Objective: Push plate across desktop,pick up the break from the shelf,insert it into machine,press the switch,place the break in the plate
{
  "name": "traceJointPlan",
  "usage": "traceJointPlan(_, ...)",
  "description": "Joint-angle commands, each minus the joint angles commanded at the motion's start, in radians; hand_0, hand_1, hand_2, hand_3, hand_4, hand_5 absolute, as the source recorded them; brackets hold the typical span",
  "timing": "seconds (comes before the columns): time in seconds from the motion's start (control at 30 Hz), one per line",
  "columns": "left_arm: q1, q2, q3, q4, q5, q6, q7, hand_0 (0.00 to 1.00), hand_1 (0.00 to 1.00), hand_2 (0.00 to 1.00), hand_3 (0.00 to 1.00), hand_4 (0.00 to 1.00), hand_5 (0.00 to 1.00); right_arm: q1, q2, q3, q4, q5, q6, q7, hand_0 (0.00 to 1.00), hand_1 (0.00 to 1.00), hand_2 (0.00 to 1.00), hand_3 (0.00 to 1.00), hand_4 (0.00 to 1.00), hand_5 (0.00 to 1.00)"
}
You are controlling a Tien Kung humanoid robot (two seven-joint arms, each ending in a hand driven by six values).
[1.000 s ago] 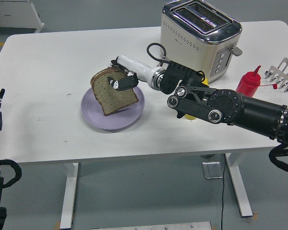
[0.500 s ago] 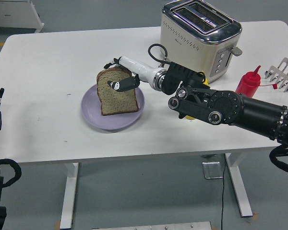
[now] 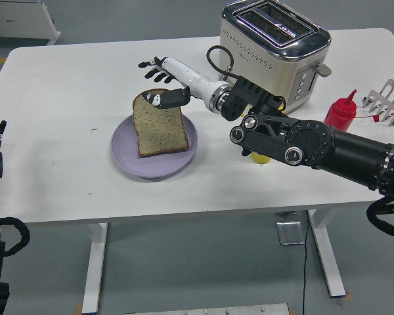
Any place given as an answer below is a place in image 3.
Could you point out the purple plate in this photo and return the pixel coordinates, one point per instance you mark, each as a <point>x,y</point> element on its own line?
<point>157,165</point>

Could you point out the bread slice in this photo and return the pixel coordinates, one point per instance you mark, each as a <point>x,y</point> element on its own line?
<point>161,131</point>

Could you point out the cream chrome toaster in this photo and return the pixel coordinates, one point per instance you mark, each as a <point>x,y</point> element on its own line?
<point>256,42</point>

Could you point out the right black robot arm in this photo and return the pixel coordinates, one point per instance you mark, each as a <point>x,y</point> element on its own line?
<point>315,144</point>

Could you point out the white background machine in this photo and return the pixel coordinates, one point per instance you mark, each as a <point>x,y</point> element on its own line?
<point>19,19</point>

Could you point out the metal floor socket plate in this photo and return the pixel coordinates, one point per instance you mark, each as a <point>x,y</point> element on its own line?
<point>291,233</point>

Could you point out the white table leg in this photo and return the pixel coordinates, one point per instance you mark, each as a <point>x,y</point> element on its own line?
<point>94,269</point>
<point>330,256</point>

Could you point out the yellow squeeze bottle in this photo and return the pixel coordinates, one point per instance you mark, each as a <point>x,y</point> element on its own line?
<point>261,159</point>

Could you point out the red squeeze bottle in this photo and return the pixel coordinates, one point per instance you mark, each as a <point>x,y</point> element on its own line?
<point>341,113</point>

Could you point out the metal toast rack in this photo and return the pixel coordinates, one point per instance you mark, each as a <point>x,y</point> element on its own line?
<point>385,90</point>

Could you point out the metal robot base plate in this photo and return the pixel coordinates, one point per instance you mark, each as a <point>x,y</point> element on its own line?
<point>207,310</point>

